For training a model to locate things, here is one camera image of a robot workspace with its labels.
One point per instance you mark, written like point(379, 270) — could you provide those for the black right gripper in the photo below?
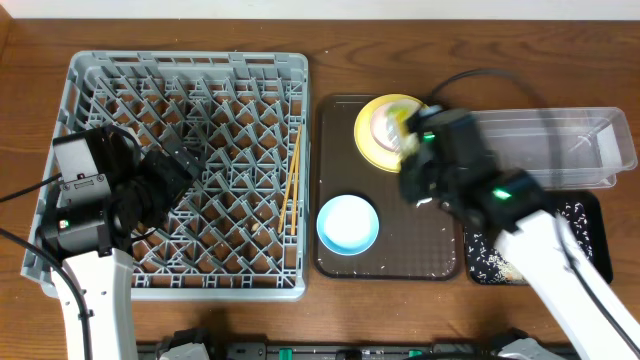
point(420, 163)

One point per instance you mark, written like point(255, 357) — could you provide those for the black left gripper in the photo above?
point(178, 163)

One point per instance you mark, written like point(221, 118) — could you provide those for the light blue bowl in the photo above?
point(347, 225)

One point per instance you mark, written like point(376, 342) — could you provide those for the wooden chopstick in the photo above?
point(292, 167)
point(295, 195)

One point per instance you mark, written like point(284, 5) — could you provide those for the green orange snack wrapper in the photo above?
point(398, 116)

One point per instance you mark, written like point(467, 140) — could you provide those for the white napkin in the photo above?
point(423, 199)

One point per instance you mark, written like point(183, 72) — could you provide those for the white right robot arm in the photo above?
point(529, 233)

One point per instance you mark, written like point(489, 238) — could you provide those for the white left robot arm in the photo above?
point(92, 265)

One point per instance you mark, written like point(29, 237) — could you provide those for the black food waste tray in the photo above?
point(602, 261)

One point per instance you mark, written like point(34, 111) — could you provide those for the grey plastic dishwasher rack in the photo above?
point(239, 114)

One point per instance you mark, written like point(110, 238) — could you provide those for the clear plastic waste bin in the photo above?
point(562, 148)

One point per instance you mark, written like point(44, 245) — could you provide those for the pink small plate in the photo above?
point(385, 119)

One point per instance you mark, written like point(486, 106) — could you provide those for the yellow plate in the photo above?
point(375, 154)

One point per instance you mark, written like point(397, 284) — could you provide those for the dark brown serving tray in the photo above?
point(413, 243)

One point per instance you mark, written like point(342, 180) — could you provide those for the rice and food scraps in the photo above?
point(487, 267)

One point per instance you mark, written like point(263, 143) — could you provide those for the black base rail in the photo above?
point(266, 351)

